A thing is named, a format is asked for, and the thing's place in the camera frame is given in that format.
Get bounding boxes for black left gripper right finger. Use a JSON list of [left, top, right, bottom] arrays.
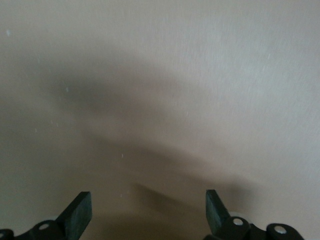
[[204, 189, 305, 240]]

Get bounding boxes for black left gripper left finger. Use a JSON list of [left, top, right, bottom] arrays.
[[0, 191, 93, 240]]

